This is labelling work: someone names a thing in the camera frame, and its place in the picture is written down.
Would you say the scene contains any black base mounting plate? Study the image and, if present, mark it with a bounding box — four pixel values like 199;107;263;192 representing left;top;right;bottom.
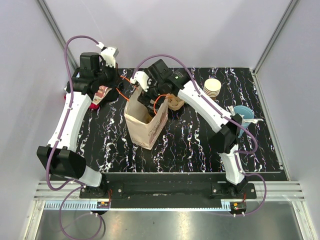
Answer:
49;171;288;210

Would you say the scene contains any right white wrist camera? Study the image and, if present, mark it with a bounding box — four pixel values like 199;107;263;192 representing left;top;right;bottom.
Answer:
129;71;150;92

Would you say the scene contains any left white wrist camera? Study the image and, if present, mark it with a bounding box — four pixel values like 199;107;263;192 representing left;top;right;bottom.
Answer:
96;42;119;68

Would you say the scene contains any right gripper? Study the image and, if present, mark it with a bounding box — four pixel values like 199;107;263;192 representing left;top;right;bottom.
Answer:
137;75;167;114

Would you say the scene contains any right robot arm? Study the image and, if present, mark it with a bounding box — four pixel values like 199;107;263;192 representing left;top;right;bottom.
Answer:
130;59;245;199

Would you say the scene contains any red cloth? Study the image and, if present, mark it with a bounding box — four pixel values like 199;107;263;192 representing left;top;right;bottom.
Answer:
64;92;99;110

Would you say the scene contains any cardboard cup carrier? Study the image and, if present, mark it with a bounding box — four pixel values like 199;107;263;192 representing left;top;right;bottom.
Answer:
167;94;185;111
143;112;155;124

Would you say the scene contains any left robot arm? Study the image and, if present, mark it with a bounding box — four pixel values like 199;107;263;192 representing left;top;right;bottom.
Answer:
36;47;121;198

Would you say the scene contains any paper takeout bag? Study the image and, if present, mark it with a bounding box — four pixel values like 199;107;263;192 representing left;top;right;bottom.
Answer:
124;71;169;150

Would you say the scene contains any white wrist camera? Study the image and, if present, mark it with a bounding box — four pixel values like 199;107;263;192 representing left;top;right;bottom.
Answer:
129;71;150;92
96;42;119;68

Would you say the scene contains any blue plastic cup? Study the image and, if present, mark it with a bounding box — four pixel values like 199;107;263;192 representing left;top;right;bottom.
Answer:
233;105;254;129

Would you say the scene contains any paper cup stack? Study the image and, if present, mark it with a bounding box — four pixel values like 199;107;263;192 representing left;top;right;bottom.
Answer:
203;78;222;98

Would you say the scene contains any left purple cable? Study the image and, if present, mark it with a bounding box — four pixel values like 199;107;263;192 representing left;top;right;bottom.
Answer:
46;36;106;238

